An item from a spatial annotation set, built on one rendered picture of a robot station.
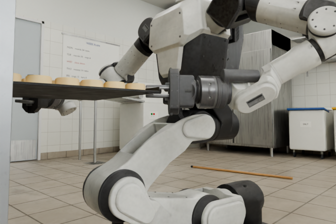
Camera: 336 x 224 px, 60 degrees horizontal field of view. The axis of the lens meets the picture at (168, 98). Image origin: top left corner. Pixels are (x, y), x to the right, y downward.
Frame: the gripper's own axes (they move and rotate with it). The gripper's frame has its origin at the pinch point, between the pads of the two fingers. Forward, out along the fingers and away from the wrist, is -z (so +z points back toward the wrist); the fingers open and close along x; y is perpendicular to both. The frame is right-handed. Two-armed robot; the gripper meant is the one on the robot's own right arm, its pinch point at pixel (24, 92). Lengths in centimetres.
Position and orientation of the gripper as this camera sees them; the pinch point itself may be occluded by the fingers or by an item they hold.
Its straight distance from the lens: 101.7
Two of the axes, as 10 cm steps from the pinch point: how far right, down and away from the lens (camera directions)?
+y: 9.9, 0.0, -1.5
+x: 0.1, -10.0, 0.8
